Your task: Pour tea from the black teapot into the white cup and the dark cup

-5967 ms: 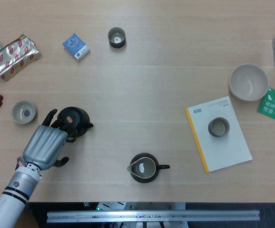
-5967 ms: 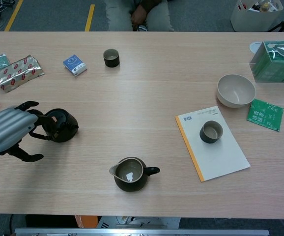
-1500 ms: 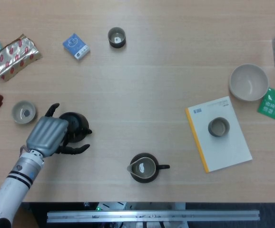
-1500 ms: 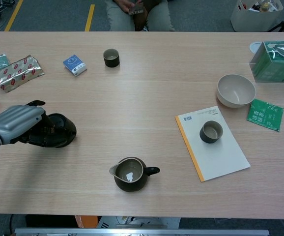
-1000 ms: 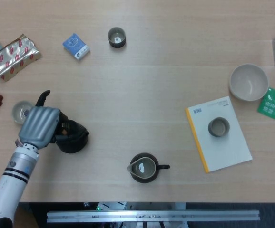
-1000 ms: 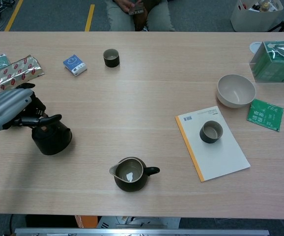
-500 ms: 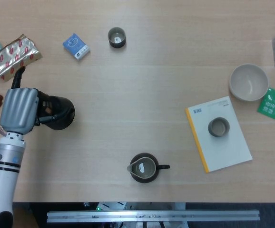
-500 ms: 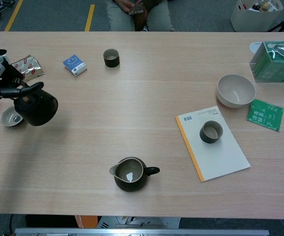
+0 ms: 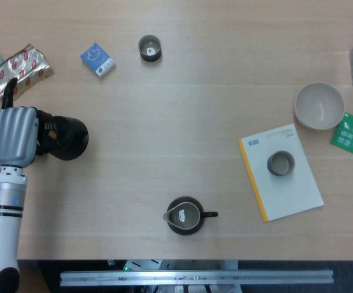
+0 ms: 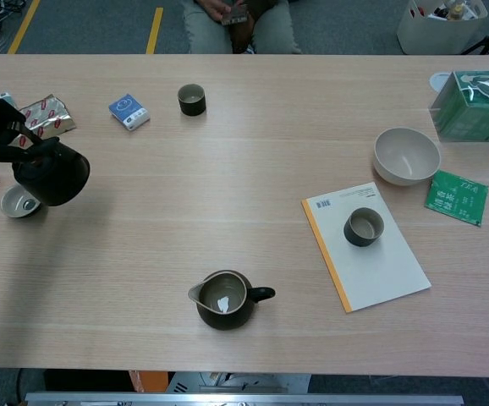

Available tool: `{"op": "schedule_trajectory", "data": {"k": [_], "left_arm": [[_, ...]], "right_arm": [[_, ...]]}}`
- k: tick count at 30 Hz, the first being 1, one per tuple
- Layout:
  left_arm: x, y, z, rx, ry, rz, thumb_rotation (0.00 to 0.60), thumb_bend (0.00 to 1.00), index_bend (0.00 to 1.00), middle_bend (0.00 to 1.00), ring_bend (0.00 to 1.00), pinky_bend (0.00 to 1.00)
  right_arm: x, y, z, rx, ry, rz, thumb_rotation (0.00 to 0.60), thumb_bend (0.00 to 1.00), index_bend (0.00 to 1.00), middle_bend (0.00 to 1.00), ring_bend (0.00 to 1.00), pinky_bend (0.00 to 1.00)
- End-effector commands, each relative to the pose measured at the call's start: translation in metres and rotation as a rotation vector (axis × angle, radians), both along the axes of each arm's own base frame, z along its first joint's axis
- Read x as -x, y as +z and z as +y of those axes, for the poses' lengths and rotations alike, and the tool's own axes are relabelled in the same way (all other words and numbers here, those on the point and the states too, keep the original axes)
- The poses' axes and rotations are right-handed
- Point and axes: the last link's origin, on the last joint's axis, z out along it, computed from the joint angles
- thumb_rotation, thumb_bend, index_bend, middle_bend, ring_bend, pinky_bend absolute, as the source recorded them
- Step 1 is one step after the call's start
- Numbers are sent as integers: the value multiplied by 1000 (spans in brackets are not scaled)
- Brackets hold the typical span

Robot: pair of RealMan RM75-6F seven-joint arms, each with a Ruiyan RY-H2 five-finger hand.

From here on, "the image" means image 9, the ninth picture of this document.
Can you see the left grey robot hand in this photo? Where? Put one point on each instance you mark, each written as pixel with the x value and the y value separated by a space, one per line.
pixel 14 137

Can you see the brown stool seat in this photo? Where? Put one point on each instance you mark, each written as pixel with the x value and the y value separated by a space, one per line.
pixel 34 280

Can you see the aluminium rail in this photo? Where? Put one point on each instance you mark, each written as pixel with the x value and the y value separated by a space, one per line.
pixel 195 277

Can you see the gold foil bag red print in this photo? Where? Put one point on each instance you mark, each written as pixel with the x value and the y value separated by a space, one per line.
pixel 27 67

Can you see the dark cylindrical teacup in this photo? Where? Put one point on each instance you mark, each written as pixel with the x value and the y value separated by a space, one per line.
pixel 281 173
pixel 149 58

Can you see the large beige bowl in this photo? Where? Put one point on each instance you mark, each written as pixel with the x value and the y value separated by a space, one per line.
pixel 317 103

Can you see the white notebook yellow spine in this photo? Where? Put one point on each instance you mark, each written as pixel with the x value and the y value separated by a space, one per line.
pixel 286 195

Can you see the green tea sachet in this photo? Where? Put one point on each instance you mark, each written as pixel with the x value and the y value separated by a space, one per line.
pixel 352 137

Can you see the black teapot kettle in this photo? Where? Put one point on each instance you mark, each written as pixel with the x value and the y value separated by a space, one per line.
pixel 69 137

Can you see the blue tea bag packet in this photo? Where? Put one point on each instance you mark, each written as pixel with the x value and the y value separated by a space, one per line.
pixel 97 58

